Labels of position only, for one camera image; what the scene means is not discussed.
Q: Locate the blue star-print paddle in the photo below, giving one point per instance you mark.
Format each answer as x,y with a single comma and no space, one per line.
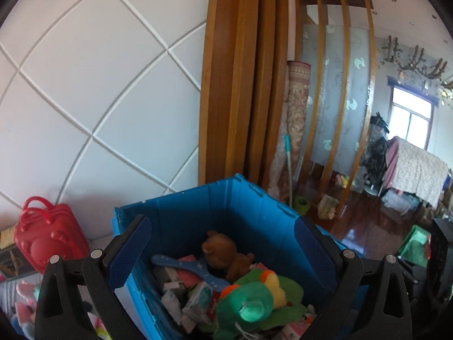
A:
191,267

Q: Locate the small green floor object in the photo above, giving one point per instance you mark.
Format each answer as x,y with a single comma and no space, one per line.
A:
303,205

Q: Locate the pale yellow cloth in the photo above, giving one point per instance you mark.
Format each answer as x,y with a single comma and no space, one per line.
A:
327,207

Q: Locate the window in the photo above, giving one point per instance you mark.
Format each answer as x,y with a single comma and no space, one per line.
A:
412,113

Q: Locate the green plush hat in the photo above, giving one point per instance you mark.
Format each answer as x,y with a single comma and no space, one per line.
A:
247,302

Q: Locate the floral cloth on rack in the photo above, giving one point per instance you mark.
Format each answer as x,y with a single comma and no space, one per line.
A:
417,170

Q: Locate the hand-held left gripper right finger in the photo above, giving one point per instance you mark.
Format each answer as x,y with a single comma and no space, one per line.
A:
315,253

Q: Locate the yellow green dinosaur plush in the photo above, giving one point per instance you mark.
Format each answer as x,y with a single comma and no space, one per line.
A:
283,290

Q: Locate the black gift bag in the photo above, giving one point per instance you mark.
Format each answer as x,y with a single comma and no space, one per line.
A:
14,264

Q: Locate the black hanging garment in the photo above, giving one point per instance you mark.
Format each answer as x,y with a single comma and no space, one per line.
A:
375,145

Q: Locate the red bear suitcase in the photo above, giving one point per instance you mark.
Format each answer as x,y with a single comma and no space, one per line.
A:
53,242

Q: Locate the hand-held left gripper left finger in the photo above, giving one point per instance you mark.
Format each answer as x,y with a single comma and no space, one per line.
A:
127,255

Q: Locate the green plastic bin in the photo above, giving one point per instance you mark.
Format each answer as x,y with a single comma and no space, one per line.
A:
416,242

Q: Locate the branch wall decoration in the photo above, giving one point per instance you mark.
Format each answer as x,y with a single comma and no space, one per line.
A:
419,63

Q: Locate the wooden slat partition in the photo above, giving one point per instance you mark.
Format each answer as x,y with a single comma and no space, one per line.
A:
345,78

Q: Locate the yellow flat packet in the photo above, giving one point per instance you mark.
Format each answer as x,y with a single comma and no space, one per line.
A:
6,239

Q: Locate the white tissue pack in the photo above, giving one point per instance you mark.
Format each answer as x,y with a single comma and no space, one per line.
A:
200,299

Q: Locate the blue plastic crate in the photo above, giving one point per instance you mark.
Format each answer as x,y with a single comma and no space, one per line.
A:
230,212

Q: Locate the brown bear plush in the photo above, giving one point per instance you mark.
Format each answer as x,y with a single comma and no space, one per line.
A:
223,251

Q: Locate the rolled patterned carpet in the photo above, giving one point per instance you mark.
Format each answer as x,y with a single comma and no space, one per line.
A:
297,113

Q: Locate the wooden pillars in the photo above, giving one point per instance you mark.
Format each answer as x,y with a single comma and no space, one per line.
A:
240,78

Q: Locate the pink packet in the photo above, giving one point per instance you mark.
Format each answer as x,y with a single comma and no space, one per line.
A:
187,272

